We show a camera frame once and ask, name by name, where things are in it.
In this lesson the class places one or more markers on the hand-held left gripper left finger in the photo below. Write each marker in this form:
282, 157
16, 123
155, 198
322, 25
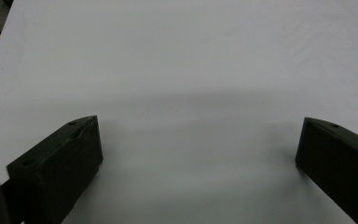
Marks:
56, 168

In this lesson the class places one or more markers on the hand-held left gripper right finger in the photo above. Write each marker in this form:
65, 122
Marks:
338, 161

